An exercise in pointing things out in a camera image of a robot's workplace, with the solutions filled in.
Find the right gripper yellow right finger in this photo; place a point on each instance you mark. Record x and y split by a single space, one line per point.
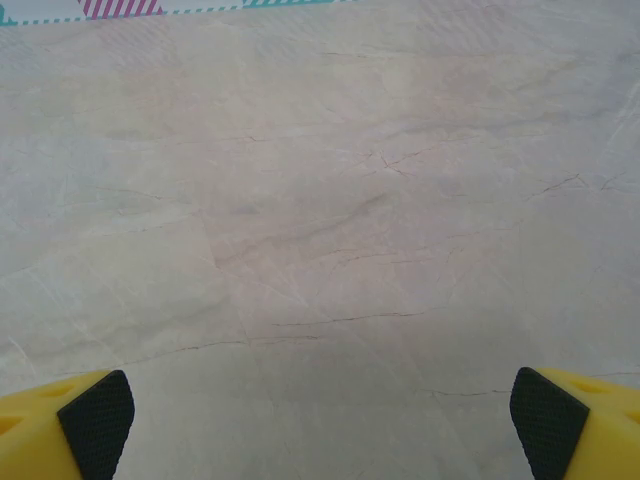
585 430

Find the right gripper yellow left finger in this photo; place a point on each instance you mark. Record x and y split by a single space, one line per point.
60 435

